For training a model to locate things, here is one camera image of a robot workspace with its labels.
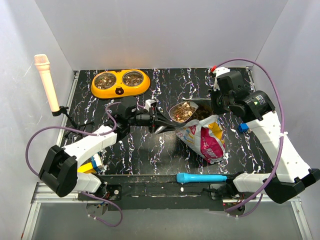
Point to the aluminium front rail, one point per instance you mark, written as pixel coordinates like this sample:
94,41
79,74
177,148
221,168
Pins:
43,194

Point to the blue white toy brick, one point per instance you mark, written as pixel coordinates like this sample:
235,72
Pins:
97,163

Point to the black microphone stand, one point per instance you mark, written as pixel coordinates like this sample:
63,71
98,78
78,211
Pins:
63,110

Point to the metal food scoop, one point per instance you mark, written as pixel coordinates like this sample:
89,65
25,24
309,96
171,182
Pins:
180,113

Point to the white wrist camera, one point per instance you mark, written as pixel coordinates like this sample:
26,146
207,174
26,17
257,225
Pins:
216,72
149,103

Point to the blue white toy block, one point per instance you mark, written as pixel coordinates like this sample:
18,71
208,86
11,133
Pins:
243,128

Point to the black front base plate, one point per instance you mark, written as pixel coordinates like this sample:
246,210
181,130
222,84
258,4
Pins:
160,192

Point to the pet food bag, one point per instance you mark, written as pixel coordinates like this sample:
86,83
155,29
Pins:
203,133

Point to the yellow toy brick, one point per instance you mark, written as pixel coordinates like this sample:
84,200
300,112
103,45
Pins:
87,168

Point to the orange double pet bowl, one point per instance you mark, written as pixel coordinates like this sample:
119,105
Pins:
118,84

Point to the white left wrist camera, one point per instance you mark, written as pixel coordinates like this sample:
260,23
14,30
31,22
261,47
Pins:
149,103

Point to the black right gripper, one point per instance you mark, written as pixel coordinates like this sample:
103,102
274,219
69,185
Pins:
218,110

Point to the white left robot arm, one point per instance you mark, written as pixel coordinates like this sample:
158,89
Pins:
59,170

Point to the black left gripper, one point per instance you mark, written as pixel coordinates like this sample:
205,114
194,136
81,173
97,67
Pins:
160,121

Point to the pink toy microphone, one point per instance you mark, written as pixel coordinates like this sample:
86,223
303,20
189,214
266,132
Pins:
42,64

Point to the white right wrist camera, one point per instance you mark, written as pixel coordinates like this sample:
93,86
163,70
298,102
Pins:
216,72

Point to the blue toy microphone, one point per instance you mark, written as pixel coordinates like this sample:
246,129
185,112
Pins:
184,178

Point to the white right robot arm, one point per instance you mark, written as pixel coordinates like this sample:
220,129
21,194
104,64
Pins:
292,174

